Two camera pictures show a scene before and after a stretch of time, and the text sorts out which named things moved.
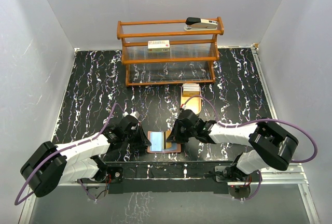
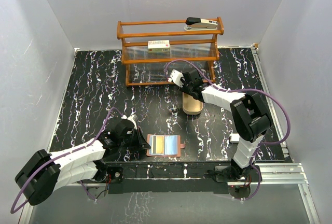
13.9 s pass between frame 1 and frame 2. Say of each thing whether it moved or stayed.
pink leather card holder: moved
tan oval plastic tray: stayed
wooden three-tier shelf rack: stayed
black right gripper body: moved
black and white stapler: stayed
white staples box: stayed
